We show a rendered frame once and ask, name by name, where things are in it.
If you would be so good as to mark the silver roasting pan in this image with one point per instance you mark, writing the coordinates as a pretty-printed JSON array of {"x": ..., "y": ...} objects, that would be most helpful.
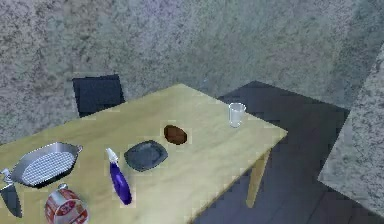
[{"x": 45, "y": 165}]

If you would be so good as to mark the dark blue chair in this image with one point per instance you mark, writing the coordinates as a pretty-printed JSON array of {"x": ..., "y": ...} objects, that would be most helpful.
[{"x": 97, "y": 94}]

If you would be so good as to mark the dark grey square plate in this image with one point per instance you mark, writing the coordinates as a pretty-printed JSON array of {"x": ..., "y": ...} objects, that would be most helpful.
[{"x": 146, "y": 155}]

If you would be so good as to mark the clear drinking glass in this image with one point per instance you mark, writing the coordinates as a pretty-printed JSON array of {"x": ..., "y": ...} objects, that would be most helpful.
[{"x": 236, "y": 114}]

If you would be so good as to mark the red and silver kettle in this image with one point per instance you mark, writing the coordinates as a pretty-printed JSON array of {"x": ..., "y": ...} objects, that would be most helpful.
[{"x": 65, "y": 207}]

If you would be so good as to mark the grey kitchen knife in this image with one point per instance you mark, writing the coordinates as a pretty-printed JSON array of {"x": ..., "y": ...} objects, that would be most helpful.
[{"x": 10, "y": 197}]

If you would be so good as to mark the brown potato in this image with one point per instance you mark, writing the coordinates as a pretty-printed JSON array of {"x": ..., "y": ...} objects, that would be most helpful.
[{"x": 175, "y": 134}]

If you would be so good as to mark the blue spray bottle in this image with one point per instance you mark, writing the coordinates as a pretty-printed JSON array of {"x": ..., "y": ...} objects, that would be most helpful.
[{"x": 119, "y": 180}]

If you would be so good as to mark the pale wooden table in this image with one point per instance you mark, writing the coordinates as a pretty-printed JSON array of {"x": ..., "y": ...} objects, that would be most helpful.
[{"x": 206, "y": 160}]

